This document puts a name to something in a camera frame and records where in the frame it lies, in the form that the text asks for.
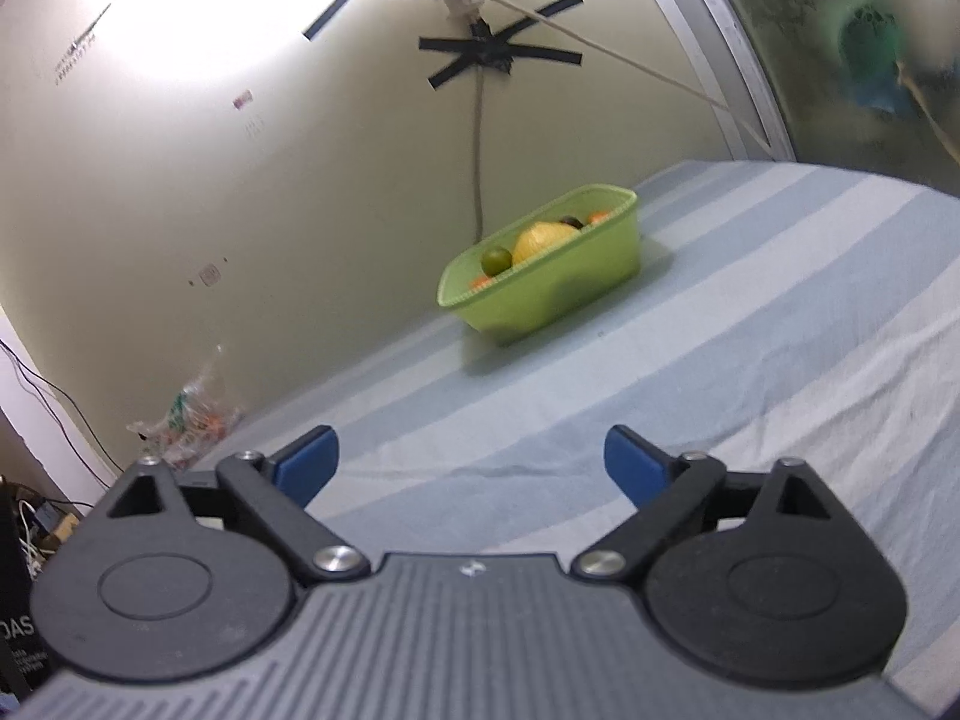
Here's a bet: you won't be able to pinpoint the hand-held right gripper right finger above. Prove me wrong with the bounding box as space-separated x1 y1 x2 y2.
571 425 833 583

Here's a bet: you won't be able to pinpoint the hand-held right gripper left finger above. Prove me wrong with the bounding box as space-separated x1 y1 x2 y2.
109 425 372 583

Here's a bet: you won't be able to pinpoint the green plastic basket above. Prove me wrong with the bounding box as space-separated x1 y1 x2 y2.
437 183 641 346

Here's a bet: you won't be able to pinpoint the clear plastic bag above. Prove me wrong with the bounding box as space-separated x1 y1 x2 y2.
126 345 245 473

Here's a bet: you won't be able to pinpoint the blue striped bed sheet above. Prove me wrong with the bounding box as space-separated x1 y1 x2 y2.
112 160 960 720

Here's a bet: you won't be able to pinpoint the large yellow citrus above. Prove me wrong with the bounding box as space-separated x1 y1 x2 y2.
512 220 582 266

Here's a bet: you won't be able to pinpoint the black box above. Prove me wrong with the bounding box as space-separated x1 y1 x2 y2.
0 476 53 698

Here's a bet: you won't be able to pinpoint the black tape cross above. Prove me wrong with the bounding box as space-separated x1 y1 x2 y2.
418 0 584 91

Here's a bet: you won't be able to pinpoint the black tape strip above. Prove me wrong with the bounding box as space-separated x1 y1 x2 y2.
302 0 365 41

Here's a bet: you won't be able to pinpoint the green object behind glass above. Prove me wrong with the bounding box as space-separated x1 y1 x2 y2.
832 4 923 117

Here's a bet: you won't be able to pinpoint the thin black cable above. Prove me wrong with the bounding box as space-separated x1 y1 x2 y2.
0 337 121 475

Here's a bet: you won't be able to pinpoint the white charging cables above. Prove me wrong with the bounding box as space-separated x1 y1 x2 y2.
16 499 57 578

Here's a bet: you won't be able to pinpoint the white power cable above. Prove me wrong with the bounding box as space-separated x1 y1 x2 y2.
480 0 773 155

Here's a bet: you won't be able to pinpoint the white window frame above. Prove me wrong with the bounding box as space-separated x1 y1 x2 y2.
622 0 960 166

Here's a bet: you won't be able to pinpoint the beige cord behind glass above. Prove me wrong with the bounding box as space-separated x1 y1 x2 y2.
896 60 960 166

